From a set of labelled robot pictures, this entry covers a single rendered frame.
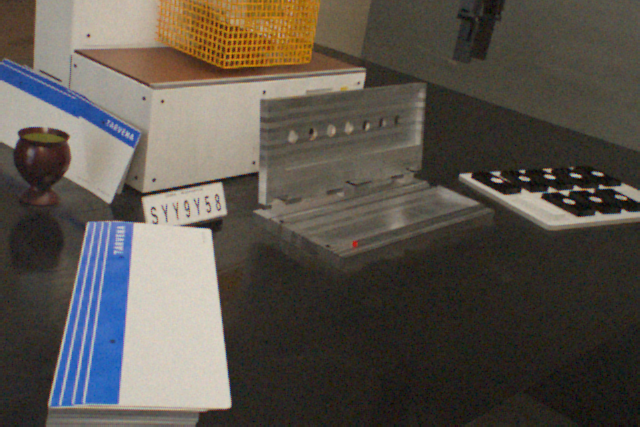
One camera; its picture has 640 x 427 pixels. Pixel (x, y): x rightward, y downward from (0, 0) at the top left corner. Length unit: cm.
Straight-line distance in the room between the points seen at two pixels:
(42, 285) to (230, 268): 27
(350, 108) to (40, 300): 68
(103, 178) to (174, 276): 50
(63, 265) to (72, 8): 53
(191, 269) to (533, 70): 300
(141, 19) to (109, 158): 32
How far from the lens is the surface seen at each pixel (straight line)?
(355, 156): 162
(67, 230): 140
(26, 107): 173
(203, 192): 145
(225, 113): 160
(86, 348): 91
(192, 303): 100
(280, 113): 145
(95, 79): 161
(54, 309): 119
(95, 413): 84
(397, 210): 161
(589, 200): 192
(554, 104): 390
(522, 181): 194
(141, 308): 99
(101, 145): 155
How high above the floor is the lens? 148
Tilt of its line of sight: 20 degrees down
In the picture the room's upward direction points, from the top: 10 degrees clockwise
